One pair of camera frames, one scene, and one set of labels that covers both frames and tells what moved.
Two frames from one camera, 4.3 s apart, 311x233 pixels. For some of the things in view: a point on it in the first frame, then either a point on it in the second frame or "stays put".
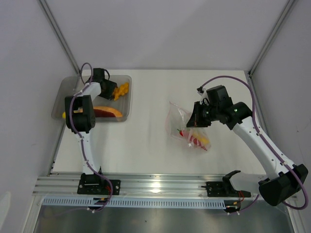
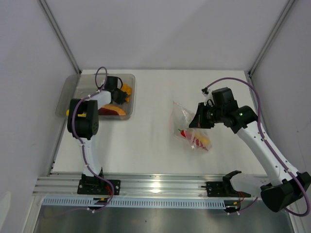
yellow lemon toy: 202,140 stays put
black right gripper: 196,120 stays put
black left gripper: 112,86 to 122,99
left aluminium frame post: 60,35 stays put
